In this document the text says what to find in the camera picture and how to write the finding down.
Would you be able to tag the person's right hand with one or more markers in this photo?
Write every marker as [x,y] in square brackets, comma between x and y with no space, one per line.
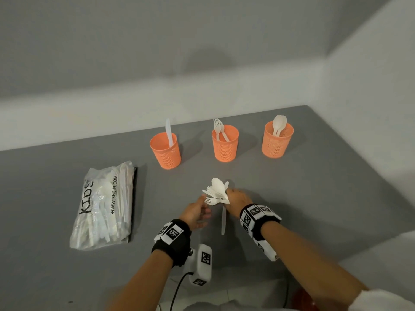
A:
[238,200]

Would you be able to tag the white plastic knife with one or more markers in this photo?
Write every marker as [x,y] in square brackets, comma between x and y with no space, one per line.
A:
[169,132]
[223,223]

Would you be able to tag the orange mesh cup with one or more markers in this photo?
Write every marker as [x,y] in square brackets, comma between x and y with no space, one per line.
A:
[275,147]
[167,157]
[225,150]

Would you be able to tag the black marker wristband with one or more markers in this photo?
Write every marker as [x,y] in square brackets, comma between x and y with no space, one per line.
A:
[257,225]
[175,247]

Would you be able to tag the person's left hand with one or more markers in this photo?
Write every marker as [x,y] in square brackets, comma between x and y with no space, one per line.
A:
[194,213]

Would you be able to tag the person's right forearm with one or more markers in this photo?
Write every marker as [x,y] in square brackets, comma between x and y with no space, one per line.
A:
[308,265]

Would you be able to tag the white shirt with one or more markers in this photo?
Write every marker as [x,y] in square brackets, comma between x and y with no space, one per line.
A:
[382,302]

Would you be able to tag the person's left forearm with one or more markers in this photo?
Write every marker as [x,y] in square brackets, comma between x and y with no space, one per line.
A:
[142,285]

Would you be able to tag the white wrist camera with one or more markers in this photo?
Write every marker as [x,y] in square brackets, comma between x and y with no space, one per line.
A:
[202,268]

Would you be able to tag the red round object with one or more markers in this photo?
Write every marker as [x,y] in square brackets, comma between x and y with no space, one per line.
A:
[301,302]

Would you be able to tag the clear plastic bag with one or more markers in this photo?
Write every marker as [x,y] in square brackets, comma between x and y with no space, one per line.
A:
[94,178]

